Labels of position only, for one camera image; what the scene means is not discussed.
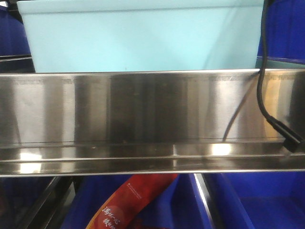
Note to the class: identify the light blue plastic bin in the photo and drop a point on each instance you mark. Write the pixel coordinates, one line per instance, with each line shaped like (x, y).
(141, 35)

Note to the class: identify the dark blue bin lower middle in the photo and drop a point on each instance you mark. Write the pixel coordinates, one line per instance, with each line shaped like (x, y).
(180, 206)

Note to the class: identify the dark blue bin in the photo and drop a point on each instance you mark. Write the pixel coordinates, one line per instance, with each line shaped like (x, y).
(180, 206)
(13, 40)
(262, 200)
(285, 30)

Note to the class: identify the dark blue bin lower right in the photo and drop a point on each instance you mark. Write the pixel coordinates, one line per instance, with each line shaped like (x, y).
(262, 200)

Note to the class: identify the dark blue bin upper left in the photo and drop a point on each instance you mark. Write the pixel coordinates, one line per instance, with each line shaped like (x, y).
(13, 40)

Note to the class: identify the dark blue bin upper right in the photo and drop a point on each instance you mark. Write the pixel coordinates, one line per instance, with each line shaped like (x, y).
(285, 30)

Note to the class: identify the red snack package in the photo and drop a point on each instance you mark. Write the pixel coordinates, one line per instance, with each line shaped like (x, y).
(129, 199)

